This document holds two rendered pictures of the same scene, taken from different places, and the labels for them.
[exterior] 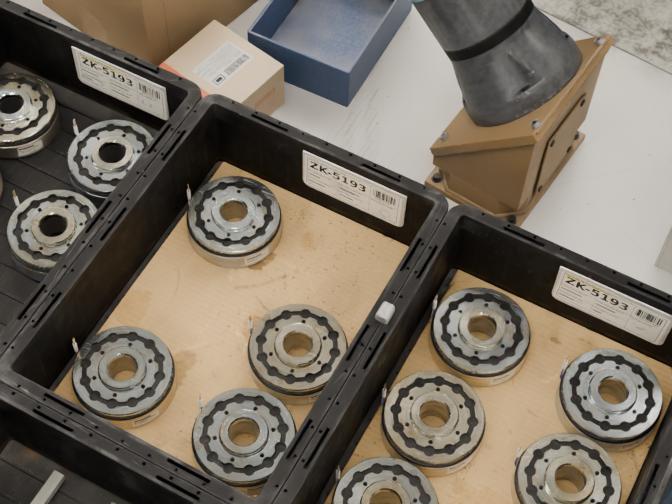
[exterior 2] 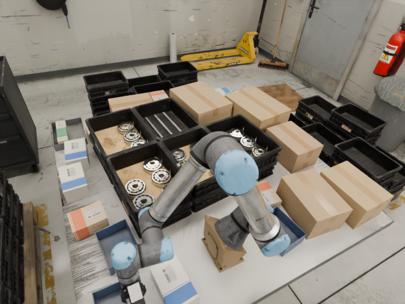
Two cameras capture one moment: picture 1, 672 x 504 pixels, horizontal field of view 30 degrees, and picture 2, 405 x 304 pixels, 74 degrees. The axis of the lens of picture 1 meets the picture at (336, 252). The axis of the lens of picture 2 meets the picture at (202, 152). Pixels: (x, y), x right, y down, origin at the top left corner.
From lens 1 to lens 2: 1.45 m
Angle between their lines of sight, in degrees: 68
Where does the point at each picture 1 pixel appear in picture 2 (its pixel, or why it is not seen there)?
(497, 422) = (155, 189)
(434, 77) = (255, 249)
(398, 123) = not seen: hidden behind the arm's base
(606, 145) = (214, 277)
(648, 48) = not seen: outside the picture
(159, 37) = (279, 189)
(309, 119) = not seen: hidden behind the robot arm
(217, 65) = (267, 195)
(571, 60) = (221, 233)
